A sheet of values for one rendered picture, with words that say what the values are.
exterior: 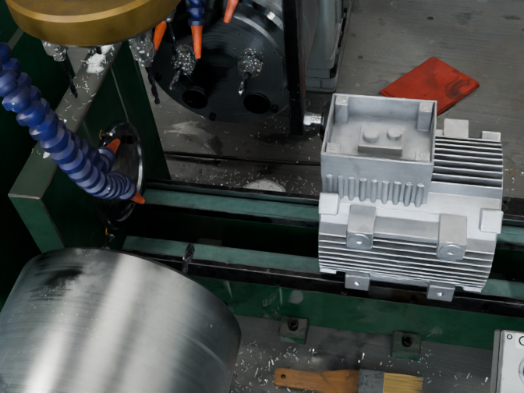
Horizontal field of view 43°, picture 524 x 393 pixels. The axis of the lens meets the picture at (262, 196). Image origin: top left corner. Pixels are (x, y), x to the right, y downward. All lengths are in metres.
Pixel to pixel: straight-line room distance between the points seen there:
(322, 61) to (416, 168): 0.57
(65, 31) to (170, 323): 0.28
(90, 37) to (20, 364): 0.30
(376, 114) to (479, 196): 0.15
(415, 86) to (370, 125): 0.53
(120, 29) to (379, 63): 0.82
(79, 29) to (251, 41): 0.38
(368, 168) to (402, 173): 0.04
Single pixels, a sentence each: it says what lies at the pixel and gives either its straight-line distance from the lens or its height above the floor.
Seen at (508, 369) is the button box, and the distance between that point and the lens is 0.69.
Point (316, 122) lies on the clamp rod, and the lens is 0.93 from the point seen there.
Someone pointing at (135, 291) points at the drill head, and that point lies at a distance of 0.62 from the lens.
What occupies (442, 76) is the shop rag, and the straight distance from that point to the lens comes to 1.35.
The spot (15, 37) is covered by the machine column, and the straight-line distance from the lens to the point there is 0.93.
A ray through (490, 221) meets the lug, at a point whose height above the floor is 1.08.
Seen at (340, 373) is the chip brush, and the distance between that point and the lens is 0.95.
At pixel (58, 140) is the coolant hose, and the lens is 0.53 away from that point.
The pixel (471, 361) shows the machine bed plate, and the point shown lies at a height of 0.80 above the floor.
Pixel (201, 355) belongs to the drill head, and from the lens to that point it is 0.64.
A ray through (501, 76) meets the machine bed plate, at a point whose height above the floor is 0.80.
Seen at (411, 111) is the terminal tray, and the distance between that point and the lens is 0.79.
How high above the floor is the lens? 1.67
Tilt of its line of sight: 50 degrees down
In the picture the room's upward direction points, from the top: 7 degrees counter-clockwise
